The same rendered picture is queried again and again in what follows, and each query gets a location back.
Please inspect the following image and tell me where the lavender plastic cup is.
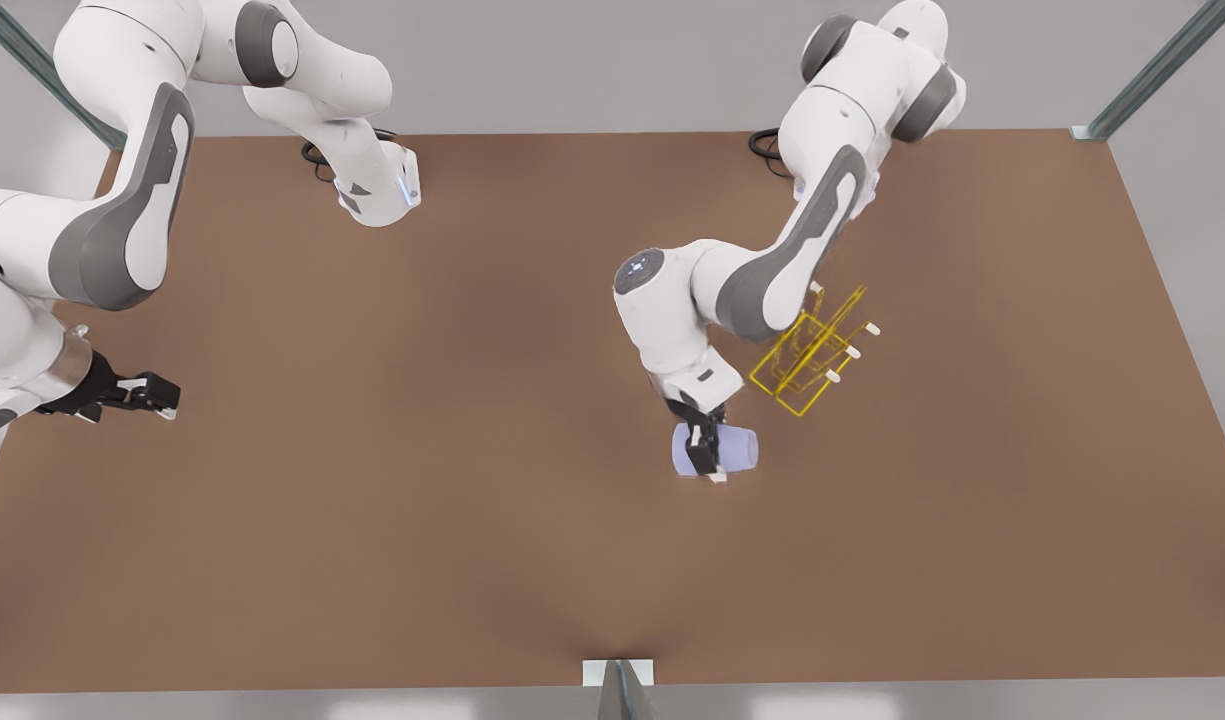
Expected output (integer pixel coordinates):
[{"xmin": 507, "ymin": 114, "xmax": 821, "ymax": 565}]
[{"xmin": 671, "ymin": 421, "xmax": 760, "ymax": 478}]

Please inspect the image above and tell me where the yellow wire cup holder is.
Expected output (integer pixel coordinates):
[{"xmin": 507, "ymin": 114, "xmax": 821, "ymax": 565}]
[{"xmin": 749, "ymin": 282, "xmax": 882, "ymax": 419}]

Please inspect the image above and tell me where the silver frame post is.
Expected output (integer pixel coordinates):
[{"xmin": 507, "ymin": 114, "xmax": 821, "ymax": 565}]
[
  {"xmin": 582, "ymin": 657, "xmax": 657, "ymax": 720},
  {"xmin": 0, "ymin": 0, "xmax": 129, "ymax": 153},
  {"xmin": 1069, "ymin": 0, "xmax": 1225, "ymax": 143}
]

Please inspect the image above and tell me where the black cable loop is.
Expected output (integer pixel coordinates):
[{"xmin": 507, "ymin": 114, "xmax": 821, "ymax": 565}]
[
  {"xmin": 748, "ymin": 127, "xmax": 796, "ymax": 180},
  {"xmin": 301, "ymin": 128, "xmax": 400, "ymax": 185}
]

